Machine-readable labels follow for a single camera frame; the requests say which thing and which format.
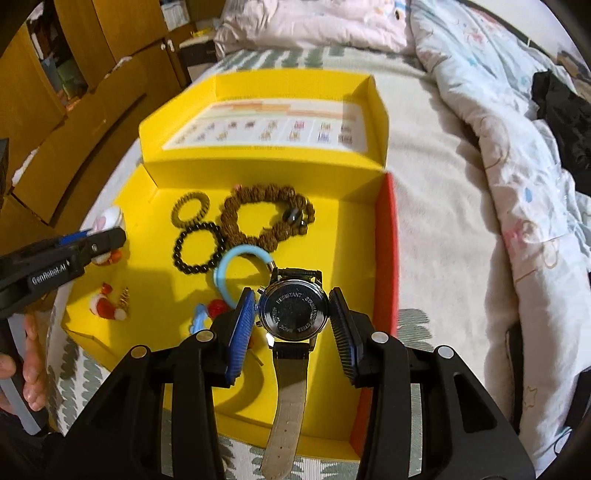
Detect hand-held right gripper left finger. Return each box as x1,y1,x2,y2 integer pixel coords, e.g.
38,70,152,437
60,287,256,480

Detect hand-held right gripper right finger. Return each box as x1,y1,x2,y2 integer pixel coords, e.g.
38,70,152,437
329,287,536,480

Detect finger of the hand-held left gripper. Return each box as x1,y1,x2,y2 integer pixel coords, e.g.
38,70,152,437
69,227,127,274
46,231,95,252

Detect white pink plush ornament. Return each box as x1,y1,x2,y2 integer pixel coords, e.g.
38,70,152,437
95,206,125,232

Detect steel wristwatch with leather strap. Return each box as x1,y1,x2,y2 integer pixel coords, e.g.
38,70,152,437
259,267,334,476

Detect black bead bracelet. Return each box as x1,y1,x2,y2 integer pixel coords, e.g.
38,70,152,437
172,222,227,276

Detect olive spiral hair tie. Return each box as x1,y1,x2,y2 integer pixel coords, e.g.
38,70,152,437
171,193,211,228

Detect yellow cardboard box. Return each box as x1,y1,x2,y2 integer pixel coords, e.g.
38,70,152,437
60,73,400,462

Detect brown seed bead bracelet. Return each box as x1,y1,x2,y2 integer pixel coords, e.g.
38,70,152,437
217,185,317,252

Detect person's left hand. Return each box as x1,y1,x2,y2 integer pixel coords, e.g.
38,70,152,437
0,314,49,411

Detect orange white small ornament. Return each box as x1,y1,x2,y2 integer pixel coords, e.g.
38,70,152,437
90,249,123,267

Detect small blue toy charm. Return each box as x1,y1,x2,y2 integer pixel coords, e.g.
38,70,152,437
187,303,211,335

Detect red white plush ornament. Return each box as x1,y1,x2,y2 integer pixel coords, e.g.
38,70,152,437
89,282,131,322

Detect leaf patterned bed sheet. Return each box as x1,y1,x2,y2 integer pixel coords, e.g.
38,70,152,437
46,46,536,480

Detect dark bedside stand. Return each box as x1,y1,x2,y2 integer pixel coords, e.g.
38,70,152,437
179,34,218,85

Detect wooden cabinet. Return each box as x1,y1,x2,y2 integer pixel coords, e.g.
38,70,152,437
0,0,197,144

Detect white cartoon print quilt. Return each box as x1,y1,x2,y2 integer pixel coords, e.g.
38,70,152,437
409,0,591,467

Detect black cloth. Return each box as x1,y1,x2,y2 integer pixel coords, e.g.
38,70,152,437
531,71,591,195

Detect light blue silicone ring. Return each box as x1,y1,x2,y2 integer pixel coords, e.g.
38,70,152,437
213,246,273,301

